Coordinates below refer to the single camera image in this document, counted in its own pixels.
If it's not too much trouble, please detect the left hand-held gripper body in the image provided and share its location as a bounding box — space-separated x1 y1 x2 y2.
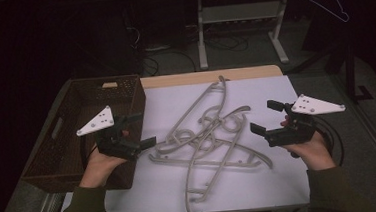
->
74 102 145 166

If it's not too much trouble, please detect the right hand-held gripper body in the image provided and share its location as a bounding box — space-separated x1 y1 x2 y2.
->
262 90 349 149

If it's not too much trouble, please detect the beige plastic clothes hanger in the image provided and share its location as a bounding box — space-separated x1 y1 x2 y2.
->
144 74 233 157
162 103 250 157
146 133 275 179
177 105 260 212

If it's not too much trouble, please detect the brown woven basket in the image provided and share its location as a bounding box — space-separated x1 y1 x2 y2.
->
13 73 154 198

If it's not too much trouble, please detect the person's right hand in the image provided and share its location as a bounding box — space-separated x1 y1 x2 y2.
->
280 129 338 174

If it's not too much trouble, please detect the person's left hand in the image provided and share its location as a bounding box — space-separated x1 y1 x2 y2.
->
76 144 130 191

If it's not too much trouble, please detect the white table mat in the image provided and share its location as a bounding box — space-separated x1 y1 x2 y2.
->
95 73 313 212

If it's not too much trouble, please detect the white power strip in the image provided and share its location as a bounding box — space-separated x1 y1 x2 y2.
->
144 44 172 54

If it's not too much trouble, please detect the black stand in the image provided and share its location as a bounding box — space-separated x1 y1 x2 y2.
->
284 19 375 108

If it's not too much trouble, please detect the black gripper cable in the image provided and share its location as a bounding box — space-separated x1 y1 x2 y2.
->
313 114 348 169

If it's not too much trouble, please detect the black floor cable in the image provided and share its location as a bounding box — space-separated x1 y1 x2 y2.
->
203 33 250 56
140 47 198 78

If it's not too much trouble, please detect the white desk frame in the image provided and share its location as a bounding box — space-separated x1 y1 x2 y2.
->
182 0 297 72

